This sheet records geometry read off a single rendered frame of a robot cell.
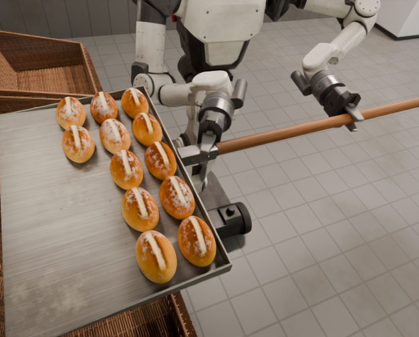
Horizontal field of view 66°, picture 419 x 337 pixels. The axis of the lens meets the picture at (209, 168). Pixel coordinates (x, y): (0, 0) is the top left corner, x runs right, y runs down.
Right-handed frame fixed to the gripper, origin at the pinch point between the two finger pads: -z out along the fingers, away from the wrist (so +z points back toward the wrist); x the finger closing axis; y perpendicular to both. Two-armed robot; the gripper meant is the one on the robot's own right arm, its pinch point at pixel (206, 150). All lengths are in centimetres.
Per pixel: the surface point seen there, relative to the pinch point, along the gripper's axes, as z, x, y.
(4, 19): 207, -100, -223
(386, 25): 411, -113, 174
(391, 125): 205, -122, 148
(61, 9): 235, -94, -182
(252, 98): 200, -123, 17
